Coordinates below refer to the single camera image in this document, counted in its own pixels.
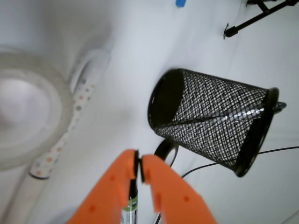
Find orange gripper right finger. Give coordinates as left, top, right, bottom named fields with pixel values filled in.
left=142, top=154, right=217, bottom=224

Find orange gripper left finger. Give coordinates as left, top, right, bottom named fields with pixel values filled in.
left=68, top=149, right=138, bottom=224

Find green marker with clear cap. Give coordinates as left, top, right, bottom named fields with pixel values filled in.
left=121, top=179, right=138, bottom=224

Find black mesh pen holder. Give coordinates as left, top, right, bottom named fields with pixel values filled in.
left=148, top=68, right=286, bottom=177

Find light blue capped pen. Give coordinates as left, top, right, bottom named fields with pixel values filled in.
left=175, top=0, right=186, bottom=8

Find black electrical tape roll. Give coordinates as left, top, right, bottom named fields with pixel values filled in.
left=154, top=139, right=179, bottom=167

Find clear adhesive tape roll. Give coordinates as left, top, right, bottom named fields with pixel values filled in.
left=0, top=47, right=73, bottom=170

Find white dotted mechanical pencil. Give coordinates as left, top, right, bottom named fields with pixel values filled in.
left=29, top=49, right=110, bottom=180

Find thin black cable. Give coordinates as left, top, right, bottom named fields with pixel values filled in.
left=154, top=146, right=299, bottom=224

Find black camera tripod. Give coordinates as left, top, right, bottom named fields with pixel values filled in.
left=223, top=0, right=299, bottom=40

